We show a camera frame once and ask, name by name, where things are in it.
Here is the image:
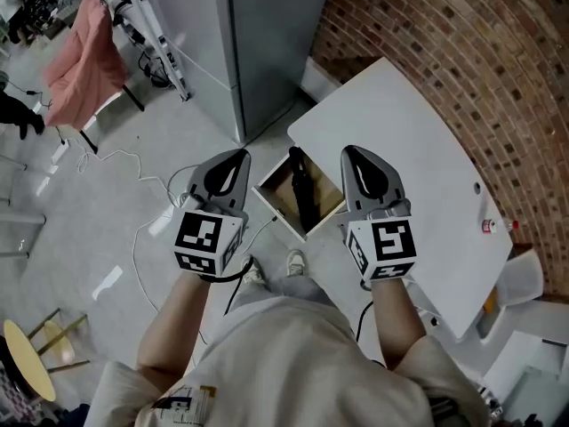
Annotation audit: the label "wooden drawer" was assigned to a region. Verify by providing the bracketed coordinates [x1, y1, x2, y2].
[250, 151, 349, 245]

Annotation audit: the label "white desk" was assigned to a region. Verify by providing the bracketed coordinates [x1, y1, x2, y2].
[286, 56, 516, 342]

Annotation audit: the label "white plastic bin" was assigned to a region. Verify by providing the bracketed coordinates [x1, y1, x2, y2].
[477, 248, 544, 342]

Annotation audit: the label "person's left forearm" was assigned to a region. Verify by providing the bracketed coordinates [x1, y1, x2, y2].
[134, 268, 215, 390]

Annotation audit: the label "long white floor cable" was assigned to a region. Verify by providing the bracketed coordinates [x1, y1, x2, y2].
[76, 148, 180, 205]

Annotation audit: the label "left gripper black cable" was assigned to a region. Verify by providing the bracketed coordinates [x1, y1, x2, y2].
[196, 253, 258, 316]

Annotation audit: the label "person's left shoe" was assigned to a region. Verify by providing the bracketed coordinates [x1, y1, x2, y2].
[240, 255, 269, 286]

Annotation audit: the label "yellow round table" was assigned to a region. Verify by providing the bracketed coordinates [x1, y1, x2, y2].
[3, 318, 58, 403]

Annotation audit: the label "person's right forearm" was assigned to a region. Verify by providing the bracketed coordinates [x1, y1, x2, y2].
[367, 277, 427, 372]

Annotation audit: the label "grey metal cabinet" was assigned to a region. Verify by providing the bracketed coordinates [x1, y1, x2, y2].
[140, 0, 335, 147]

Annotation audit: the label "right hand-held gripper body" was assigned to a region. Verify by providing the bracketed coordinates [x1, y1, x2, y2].
[345, 197, 420, 283]

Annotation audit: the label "black chair frame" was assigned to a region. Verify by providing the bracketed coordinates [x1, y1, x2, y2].
[76, 83, 147, 155]

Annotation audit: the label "white metal shelving frame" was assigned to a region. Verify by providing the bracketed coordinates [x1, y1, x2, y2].
[90, 0, 193, 102]

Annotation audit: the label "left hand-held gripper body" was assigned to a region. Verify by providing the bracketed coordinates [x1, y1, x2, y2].
[172, 190, 246, 280]

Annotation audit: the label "person's right shoe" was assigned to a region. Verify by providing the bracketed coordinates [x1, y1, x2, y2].
[285, 248, 309, 278]

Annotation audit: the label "small white power strip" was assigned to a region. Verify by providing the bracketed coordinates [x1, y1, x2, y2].
[50, 141, 71, 166]

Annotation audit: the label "clear bottle red cap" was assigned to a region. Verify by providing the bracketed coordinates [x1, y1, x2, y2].
[481, 218, 521, 236]

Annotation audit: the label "person's grey trousers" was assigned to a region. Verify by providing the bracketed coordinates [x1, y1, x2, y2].
[229, 272, 338, 313]

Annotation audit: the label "grey floor cable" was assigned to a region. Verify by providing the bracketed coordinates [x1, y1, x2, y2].
[242, 97, 310, 149]

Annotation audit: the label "person's beige shirt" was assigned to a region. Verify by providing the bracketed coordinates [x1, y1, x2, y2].
[91, 294, 491, 427]

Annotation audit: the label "person's shoe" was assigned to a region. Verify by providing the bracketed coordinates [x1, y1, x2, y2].
[285, 248, 309, 278]
[240, 255, 269, 286]

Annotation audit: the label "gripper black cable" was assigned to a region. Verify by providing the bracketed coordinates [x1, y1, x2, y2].
[354, 279, 375, 342]
[196, 253, 258, 316]

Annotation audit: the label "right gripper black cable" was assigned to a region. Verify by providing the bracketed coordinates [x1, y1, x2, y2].
[354, 279, 375, 342]

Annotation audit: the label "looped white floor cable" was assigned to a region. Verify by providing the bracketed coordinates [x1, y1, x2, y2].
[131, 218, 180, 316]

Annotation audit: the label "pink cloth on chair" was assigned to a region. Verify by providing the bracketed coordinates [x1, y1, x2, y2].
[41, 0, 131, 132]

